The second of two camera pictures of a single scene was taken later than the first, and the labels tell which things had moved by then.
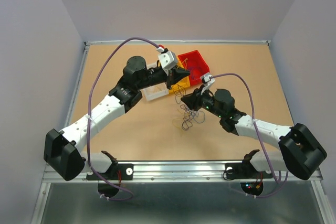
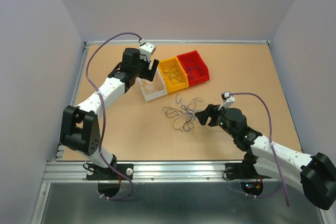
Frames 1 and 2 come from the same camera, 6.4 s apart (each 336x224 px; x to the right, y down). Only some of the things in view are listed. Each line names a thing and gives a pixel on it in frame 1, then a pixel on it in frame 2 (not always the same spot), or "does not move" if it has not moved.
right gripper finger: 190,99 to 203,116
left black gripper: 175,75 to 147,74
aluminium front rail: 175,171 does not move
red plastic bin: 195,63 does not move
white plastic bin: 155,91 does not move
